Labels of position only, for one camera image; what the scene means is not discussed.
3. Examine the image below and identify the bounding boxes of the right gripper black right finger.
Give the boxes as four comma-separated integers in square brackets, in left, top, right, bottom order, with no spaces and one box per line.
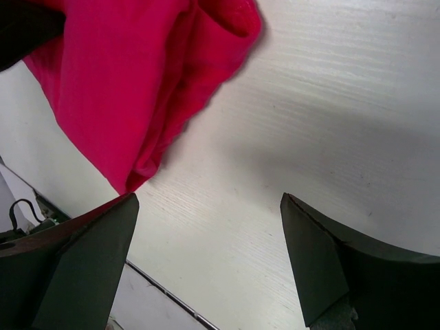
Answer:
[280,193,439,329]

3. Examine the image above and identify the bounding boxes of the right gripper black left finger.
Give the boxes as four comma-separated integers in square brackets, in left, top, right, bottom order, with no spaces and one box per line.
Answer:
[1,192,140,329]

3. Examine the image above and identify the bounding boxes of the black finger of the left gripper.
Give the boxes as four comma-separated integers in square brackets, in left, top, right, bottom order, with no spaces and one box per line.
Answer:
[1,0,66,71]

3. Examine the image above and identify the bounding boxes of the red t shirt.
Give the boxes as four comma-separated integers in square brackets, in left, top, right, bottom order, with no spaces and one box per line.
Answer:
[24,1,262,194]

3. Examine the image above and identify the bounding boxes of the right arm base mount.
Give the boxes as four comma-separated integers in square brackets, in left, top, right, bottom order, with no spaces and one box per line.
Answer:
[1,195,71,244]

